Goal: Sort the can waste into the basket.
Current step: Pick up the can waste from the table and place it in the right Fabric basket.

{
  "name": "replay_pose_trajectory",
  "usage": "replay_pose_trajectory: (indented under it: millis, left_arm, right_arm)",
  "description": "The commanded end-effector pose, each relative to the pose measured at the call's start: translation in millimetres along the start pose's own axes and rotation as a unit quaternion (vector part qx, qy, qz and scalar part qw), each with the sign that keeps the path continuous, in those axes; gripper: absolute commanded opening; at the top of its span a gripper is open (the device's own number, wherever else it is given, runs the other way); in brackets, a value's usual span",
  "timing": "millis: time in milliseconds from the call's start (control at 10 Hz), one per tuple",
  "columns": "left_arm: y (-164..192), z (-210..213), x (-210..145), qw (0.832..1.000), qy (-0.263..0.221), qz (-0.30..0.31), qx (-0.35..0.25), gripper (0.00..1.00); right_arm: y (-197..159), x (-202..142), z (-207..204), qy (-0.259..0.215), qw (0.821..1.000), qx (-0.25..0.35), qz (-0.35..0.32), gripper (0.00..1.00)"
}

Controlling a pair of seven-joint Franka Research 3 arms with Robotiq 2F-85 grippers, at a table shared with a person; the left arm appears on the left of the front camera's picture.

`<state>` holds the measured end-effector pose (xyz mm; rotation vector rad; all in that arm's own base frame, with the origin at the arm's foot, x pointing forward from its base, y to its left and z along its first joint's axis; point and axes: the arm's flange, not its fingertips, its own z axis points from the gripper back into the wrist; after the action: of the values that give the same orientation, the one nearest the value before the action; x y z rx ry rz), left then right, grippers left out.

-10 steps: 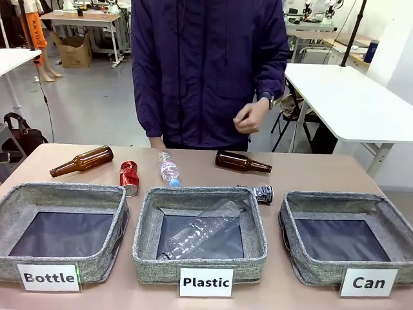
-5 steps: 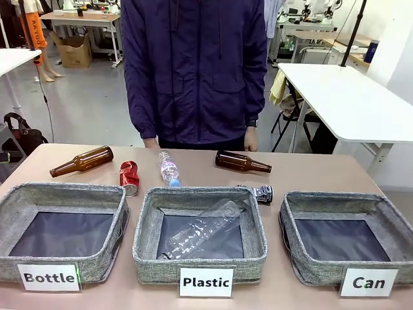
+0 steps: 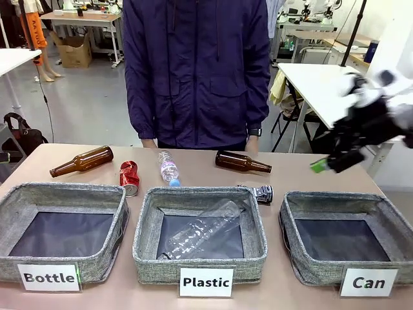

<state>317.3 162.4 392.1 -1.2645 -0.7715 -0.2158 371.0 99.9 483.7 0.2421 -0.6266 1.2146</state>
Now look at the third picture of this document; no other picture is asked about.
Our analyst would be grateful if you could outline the mannequin legs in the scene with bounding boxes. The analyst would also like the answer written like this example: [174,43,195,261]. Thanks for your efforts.
[33,47,63,83]

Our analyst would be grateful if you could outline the grey chair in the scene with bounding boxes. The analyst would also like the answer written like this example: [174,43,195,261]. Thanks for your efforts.
[0,122,28,183]

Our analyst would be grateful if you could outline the person in navy jacket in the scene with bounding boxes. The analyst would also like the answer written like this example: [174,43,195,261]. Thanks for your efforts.
[121,0,272,151]

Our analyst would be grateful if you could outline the grey fabric basket labelled Can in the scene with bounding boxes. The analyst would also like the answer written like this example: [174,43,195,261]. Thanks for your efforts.
[279,191,413,287]

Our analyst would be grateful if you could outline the person's right forearm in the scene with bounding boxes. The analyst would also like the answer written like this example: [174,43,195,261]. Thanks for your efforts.
[126,77,159,141]

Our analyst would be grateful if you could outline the orange garment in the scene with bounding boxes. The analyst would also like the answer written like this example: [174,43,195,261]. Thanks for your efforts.
[19,11,48,50]

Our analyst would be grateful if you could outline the black stand pole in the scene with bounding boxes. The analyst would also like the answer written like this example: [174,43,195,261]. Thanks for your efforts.
[17,0,37,52]

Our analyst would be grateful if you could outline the crushed silver can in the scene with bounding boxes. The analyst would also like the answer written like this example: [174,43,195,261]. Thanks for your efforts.
[237,184,274,204]

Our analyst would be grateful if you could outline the white Bottle label card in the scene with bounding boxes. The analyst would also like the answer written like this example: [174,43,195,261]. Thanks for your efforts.
[17,263,82,292]

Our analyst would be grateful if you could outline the crushed red soda can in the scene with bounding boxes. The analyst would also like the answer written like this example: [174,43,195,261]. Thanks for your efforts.
[119,160,141,198]

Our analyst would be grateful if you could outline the dark blue flask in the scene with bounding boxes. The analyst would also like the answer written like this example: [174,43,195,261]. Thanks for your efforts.
[368,39,380,64]

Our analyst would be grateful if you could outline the yellow cloth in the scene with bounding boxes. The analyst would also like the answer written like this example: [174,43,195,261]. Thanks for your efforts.
[268,68,288,107]

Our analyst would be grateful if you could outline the small pink-label water bottle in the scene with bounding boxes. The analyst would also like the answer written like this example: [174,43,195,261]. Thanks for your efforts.
[157,150,182,187]

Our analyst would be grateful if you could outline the person's left hand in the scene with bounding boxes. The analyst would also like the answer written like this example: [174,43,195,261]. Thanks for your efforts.
[245,135,261,156]

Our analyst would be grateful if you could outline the black folding chair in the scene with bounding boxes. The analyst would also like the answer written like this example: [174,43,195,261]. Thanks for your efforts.
[270,88,316,153]

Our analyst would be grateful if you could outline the brown glass beer bottle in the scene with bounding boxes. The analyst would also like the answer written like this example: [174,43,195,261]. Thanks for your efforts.
[49,145,115,178]
[215,150,273,174]

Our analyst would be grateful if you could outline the white Plastic label card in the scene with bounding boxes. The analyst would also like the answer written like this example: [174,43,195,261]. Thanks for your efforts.
[179,267,234,298]

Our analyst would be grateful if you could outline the large white table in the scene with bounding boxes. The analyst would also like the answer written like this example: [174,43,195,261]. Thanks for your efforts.
[277,62,413,181]

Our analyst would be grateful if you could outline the white Can label card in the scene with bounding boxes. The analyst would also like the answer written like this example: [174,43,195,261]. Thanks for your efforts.
[339,268,399,298]

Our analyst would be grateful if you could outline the light wood desk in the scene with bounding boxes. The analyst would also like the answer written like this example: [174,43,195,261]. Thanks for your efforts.
[322,31,372,67]

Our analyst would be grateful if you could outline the large clear plastic bottle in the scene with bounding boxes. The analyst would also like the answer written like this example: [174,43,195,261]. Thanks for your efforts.
[157,199,246,260]

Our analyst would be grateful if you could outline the small white table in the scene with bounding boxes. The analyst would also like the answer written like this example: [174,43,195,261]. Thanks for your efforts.
[0,48,43,111]

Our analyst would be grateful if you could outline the person's left forearm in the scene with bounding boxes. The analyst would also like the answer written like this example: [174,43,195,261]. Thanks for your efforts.
[246,77,272,130]

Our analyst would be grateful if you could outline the brown cardboard box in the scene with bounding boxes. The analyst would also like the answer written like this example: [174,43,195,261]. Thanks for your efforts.
[50,31,93,69]

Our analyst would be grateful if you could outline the grey fabric basket labelled Plastic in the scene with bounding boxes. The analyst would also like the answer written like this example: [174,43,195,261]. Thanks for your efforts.
[132,186,268,285]

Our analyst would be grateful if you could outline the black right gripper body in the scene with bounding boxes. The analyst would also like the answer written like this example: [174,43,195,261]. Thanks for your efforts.
[333,96,405,153]

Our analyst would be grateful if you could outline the grey fabric basket labelled Bottle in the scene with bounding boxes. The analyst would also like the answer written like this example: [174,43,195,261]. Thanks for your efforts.
[0,182,130,285]

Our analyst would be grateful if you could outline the black tripod pole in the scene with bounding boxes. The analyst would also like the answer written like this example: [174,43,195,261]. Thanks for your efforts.
[339,0,369,68]

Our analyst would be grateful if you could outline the wood-top white-frame table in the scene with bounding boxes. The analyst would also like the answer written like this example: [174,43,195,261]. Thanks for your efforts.
[39,11,125,69]

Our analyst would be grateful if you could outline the black bag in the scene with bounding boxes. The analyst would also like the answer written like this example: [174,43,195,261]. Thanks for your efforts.
[2,112,50,153]

